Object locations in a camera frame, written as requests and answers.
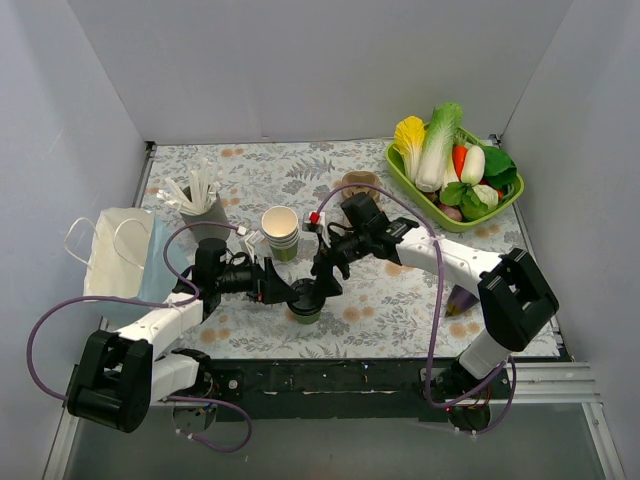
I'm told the floral patterned table mat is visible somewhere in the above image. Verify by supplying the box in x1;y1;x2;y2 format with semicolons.
143;140;524;359

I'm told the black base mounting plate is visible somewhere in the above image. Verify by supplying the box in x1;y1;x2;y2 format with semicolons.
155;357;516;421

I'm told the brown pulp cup carrier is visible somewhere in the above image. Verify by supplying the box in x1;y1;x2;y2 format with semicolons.
341;170;381;204

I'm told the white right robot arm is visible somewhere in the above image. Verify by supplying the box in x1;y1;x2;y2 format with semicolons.
305;193;559;398

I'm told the white paper carry bag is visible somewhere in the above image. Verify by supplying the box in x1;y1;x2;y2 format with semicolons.
73;208;189;327

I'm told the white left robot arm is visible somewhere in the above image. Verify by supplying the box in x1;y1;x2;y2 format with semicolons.
66;238;300;433

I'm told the green paper coffee cup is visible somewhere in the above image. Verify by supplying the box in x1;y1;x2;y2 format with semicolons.
291;309;321;325

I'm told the orange toy carrot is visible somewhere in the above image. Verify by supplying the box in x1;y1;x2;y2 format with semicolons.
452;145;468;181

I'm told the white toy radish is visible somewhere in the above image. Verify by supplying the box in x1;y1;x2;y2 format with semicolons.
460;145;485;186

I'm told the green toy napa cabbage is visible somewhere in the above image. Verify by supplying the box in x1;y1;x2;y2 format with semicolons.
414;102;464;193

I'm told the green plastic basket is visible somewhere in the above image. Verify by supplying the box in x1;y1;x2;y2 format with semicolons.
386;127;525;233

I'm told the yellow toy cabbage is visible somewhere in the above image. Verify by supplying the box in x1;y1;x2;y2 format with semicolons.
394;116;426;182

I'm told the grey straw holder cup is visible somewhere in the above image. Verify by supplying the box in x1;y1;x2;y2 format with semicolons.
180;194;231;243

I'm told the red toy onion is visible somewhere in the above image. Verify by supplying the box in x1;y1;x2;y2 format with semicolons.
426;192;463;221

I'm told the purple toy eggplant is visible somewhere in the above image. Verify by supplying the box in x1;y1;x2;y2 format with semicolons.
445;285;479;317

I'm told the small green toy cabbage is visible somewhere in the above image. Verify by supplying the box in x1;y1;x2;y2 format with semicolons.
459;184;499;221

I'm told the black plastic cup lid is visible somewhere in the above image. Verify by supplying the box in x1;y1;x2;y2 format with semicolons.
287;278;325;311

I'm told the stack of paper cups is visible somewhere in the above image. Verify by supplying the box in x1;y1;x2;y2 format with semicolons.
261;206;300;262

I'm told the green toy leafy vegetable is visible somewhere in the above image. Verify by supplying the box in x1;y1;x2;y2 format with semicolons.
439;145;518;212

